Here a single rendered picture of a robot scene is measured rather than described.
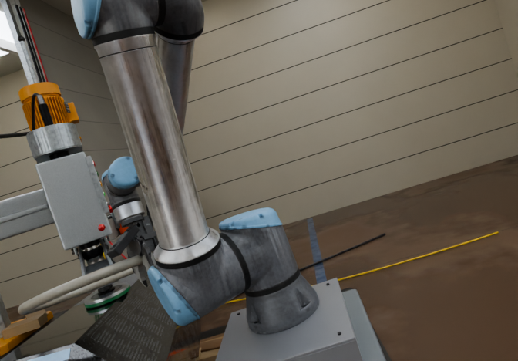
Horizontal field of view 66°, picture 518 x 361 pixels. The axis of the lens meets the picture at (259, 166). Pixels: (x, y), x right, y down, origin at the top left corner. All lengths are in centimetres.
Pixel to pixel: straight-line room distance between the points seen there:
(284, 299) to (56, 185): 135
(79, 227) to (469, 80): 637
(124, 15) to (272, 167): 604
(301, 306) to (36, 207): 200
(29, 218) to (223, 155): 452
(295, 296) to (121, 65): 64
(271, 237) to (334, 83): 592
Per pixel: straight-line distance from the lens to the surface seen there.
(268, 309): 99
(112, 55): 78
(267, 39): 690
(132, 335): 189
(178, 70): 96
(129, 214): 129
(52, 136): 204
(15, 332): 268
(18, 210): 272
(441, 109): 711
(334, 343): 88
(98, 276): 125
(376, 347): 97
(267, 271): 96
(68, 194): 204
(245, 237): 94
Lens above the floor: 133
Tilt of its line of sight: 2 degrees down
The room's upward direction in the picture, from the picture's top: 18 degrees counter-clockwise
